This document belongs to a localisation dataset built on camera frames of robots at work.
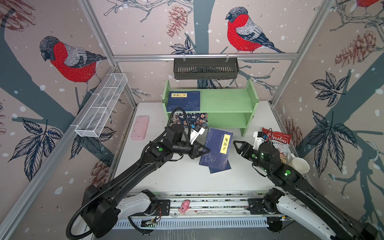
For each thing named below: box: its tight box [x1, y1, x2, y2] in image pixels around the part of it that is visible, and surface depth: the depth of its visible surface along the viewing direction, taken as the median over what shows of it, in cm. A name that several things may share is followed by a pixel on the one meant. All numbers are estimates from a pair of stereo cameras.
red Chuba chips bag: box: [262, 127, 292, 164], surface depth 94 cm
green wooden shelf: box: [162, 79, 260, 137], surface depth 89 cm
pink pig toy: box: [178, 199, 192, 215], surface depth 74 cm
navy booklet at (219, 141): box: [199, 127, 234, 171], surface depth 70 cm
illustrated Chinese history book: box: [170, 112, 209, 129], surface depth 94 cm
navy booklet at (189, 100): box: [166, 91, 201, 112], surface depth 85 cm
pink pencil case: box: [130, 115, 150, 141], surface depth 108 cm
